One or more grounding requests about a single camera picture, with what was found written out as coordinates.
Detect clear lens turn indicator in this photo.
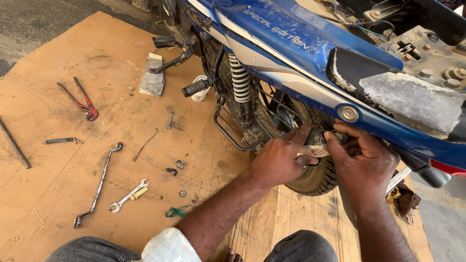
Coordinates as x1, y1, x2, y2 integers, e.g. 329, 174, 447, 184
299, 130, 350, 159

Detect brown dirty rag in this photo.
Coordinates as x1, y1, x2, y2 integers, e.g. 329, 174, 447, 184
386, 180, 422, 225

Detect long metal rod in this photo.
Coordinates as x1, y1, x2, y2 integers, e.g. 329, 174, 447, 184
0, 118, 32, 169

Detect red tail light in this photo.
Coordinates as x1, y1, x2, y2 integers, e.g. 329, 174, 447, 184
428, 159, 466, 178

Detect person's right hand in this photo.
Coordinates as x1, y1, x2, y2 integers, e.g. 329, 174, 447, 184
323, 121, 402, 209

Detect person's white shirt sleeve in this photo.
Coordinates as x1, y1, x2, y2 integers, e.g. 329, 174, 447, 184
141, 227, 202, 262

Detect blue motorcycle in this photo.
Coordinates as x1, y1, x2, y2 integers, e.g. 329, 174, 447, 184
151, 0, 466, 197

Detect silver open-end wrench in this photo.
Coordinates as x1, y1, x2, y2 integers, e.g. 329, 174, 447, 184
109, 178, 150, 213

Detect small yellow tube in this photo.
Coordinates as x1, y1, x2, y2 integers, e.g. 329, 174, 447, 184
129, 186, 149, 201

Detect person's grey jeans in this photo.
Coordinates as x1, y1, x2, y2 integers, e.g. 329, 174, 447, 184
44, 229, 340, 262

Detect green string piece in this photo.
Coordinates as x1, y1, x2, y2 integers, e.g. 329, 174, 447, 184
164, 205, 194, 218

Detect grey stone block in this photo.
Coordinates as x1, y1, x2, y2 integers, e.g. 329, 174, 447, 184
139, 53, 165, 98

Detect red handled pliers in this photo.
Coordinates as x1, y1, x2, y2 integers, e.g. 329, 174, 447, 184
56, 76, 99, 122

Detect black rear tyre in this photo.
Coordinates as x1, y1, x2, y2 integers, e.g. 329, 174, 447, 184
285, 98, 340, 197

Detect person's left hand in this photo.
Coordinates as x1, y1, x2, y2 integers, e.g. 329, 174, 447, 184
249, 123, 320, 190

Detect thin bent wire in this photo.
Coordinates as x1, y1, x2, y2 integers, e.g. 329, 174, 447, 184
131, 128, 159, 163

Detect white cup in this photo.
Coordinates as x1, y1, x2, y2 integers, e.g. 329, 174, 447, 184
191, 75, 211, 102

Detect brown cardboard sheet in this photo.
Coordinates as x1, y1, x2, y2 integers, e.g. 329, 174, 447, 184
0, 11, 434, 262

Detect person's foot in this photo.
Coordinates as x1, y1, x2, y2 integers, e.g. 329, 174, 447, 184
225, 249, 244, 262

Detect black metal side guard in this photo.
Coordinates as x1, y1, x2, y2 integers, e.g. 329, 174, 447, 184
214, 96, 263, 152

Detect black rubber footpeg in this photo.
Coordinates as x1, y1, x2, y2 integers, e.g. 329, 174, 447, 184
152, 35, 177, 49
181, 79, 212, 98

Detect black coil spring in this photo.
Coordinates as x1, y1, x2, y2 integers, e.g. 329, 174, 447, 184
44, 137, 83, 145

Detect long offset ring spanner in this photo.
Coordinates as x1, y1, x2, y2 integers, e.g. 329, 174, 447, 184
74, 142, 124, 229

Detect white shock absorber spring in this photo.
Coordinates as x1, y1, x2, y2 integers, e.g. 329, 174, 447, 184
229, 54, 252, 103

